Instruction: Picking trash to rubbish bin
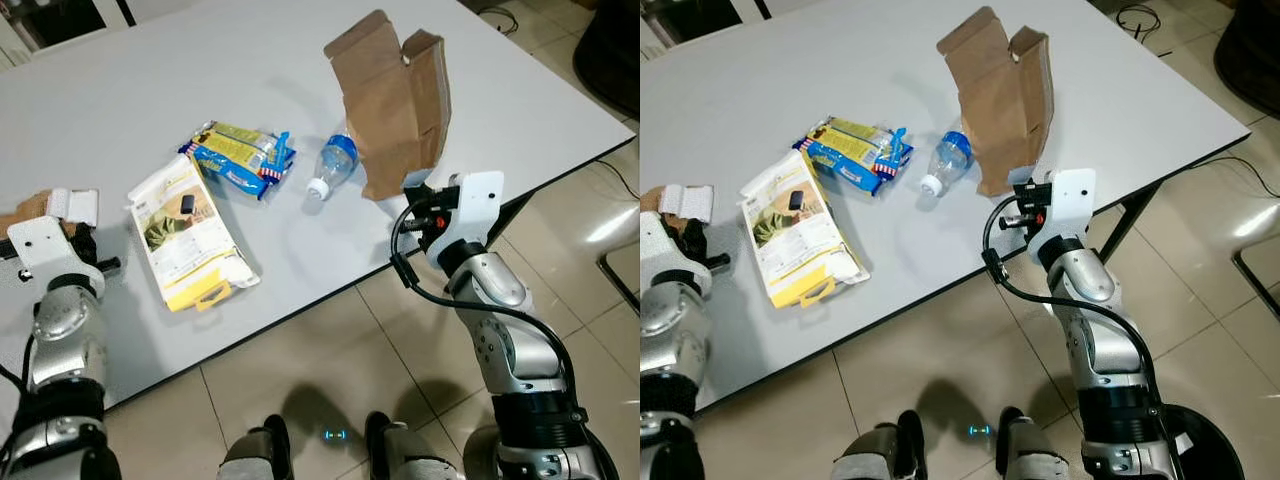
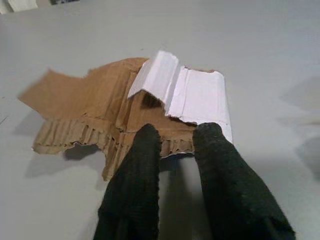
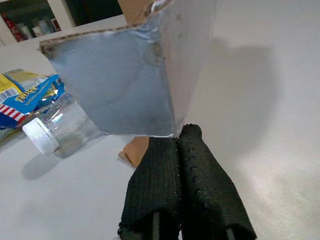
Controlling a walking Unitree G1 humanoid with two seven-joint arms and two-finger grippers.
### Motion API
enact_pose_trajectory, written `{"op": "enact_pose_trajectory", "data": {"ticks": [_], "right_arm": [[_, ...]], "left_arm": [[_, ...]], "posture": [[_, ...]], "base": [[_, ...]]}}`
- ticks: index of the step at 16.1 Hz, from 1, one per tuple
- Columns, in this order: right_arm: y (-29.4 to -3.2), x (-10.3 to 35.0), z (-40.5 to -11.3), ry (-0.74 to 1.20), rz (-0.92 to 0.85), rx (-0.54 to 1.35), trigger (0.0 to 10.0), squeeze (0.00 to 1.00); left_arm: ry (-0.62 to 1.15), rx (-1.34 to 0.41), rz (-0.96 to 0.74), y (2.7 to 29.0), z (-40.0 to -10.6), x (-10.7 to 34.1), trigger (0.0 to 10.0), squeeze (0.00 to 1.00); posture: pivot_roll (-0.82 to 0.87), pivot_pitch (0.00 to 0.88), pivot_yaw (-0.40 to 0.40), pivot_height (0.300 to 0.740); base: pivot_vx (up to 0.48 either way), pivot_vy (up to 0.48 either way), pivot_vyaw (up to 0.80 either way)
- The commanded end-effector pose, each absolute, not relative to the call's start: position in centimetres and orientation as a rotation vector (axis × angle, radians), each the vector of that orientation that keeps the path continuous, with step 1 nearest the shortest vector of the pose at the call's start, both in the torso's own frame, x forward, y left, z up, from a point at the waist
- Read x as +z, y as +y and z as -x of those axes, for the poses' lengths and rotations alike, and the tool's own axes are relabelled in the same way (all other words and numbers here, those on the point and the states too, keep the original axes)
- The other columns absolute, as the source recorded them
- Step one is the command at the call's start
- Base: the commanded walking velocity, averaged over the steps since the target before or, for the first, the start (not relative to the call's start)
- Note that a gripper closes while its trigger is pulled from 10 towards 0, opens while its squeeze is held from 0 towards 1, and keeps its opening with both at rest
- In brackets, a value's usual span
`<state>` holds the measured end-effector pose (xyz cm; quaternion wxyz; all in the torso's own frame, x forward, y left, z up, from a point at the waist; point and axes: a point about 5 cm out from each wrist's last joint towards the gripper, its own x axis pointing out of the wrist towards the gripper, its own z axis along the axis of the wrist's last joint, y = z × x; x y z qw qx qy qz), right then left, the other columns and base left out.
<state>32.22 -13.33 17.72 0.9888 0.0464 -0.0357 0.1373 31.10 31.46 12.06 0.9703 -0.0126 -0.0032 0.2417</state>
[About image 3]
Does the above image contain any red patterned can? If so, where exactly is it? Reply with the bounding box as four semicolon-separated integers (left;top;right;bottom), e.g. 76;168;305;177
0;12;24;43

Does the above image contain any blue yellow snack wrapper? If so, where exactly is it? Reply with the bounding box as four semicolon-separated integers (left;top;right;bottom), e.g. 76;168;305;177
0;68;68;141

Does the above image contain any foil lined cardboard piece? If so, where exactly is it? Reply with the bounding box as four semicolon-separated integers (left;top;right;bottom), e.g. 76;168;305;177
39;0;224;169

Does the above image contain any white shelf cabinet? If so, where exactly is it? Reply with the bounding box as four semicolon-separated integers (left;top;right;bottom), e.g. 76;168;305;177
0;0;127;46

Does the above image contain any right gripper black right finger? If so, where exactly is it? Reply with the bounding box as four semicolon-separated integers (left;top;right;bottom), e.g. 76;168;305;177
177;123;258;240

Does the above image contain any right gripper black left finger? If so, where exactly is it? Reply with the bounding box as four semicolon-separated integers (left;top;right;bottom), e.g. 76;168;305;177
117;137;185;240

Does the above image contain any red white cup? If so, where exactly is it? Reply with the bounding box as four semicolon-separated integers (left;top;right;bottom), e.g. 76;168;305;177
50;17;63;33

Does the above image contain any clear plastic bottle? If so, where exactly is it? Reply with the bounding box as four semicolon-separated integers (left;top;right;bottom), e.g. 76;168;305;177
21;91;106;159

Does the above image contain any white blue patterned mug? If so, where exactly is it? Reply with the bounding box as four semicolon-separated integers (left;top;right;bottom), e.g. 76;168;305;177
37;19;55;35

